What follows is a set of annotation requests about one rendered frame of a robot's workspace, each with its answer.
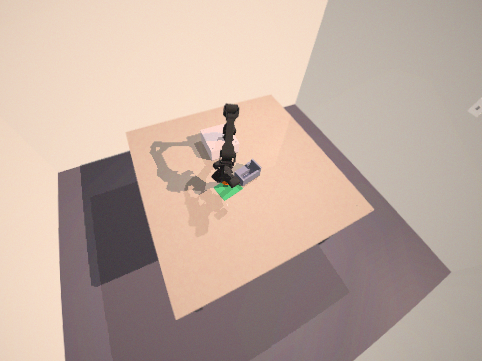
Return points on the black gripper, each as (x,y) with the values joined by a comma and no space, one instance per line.
(234,179)

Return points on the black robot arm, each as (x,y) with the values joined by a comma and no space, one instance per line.
(230,112)

